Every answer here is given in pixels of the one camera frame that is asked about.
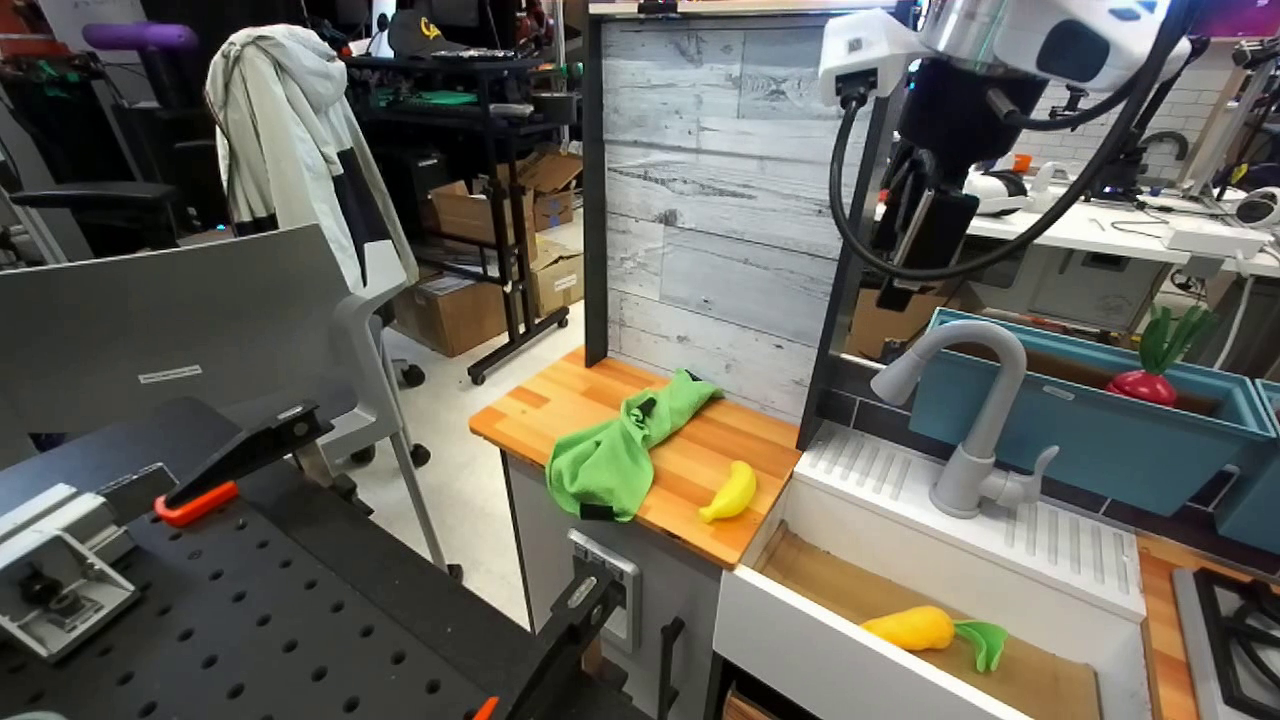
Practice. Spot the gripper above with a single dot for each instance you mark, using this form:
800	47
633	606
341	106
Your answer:
960	120

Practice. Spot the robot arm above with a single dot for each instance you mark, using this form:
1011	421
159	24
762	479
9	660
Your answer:
970	30

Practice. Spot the grey tap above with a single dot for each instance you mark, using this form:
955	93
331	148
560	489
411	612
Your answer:
990	420

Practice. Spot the white round appliance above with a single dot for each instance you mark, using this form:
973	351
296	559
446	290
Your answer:
995	192

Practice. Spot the cardboard box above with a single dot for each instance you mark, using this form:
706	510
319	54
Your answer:
890	325

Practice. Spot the white table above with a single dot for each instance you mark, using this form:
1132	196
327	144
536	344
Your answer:
1100	228

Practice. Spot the toy kitchen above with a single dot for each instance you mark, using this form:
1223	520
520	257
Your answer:
700	200

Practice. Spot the teal planter box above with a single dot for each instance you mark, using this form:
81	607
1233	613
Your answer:
1255	500
1080	440

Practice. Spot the red toy radish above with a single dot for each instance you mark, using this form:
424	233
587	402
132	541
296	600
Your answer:
1142	388

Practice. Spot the white power box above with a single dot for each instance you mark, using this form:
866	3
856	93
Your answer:
1215	240

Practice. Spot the yellow toy banana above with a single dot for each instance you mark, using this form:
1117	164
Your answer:
732	492

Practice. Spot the white sink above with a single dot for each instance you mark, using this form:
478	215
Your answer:
900	560

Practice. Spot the green cloth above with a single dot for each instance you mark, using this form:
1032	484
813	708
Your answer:
605	465

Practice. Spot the yellow toy carrot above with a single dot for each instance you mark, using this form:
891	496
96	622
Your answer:
910	628

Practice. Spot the black rolling cart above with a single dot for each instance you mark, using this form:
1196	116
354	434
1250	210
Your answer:
500	130

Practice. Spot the stack of cardboard boxes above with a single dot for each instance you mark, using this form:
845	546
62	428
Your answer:
470	300

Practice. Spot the grey socket plate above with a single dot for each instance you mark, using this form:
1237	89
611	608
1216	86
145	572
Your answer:
618	575

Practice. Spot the stove burner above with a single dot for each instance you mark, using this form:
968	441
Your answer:
1235	640

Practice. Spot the black cap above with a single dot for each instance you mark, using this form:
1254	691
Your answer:
420	35

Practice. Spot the black clamp with orange tip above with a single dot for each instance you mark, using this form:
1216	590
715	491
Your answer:
560	640
240	455

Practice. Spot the light grey jacket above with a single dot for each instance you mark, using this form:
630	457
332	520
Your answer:
290	140

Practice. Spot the purple roll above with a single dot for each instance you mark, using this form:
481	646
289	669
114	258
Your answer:
140	36

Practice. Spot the black office chair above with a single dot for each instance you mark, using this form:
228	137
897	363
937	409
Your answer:
90	200

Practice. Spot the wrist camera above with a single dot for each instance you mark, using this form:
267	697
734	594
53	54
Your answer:
870	50

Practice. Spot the grey metal bracket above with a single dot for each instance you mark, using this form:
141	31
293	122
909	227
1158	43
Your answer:
60	570

